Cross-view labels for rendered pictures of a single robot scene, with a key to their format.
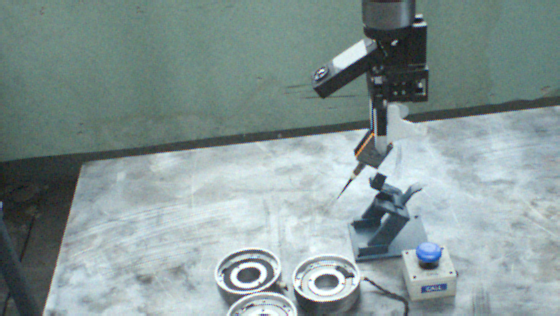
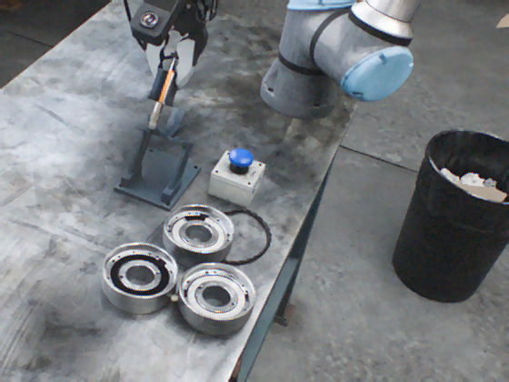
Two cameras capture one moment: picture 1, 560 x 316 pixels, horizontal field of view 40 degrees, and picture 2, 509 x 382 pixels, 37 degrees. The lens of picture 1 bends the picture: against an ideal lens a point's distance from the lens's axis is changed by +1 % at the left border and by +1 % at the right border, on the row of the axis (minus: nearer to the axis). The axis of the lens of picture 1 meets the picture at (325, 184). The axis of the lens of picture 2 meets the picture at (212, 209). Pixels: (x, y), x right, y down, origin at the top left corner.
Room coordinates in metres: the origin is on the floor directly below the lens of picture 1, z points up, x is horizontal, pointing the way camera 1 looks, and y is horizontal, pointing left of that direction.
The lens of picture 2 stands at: (0.59, 0.80, 1.58)
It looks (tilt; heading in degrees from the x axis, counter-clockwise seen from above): 40 degrees down; 288
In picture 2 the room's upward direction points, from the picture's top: 11 degrees clockwise
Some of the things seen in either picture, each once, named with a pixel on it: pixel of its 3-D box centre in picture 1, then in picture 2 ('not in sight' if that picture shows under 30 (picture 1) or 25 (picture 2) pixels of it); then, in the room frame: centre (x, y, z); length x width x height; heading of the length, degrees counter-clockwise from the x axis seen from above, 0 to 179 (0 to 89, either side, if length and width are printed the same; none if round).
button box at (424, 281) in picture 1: (432, 272); (237, 176); (0.86, -0.16, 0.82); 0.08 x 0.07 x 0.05; 94
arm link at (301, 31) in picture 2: not in sight; (319, 23); (0.87, -0.49, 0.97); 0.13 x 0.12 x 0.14; 145
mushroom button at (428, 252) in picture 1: (428, 260); (239, 165); (0.86, -0.15, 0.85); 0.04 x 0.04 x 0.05
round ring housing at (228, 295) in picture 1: (249, 278); (139, 279); (0.89, 0.13, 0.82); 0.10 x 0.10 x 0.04
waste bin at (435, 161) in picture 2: not in sight; (458, 220); (0.45, -1.12, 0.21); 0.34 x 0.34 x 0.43
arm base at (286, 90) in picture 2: not in sight; (303, 75); (0.88, -0.49, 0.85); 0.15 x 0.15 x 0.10
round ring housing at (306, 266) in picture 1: (326, 286); (197, 237); (0.86, 0.01, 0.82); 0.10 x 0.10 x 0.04
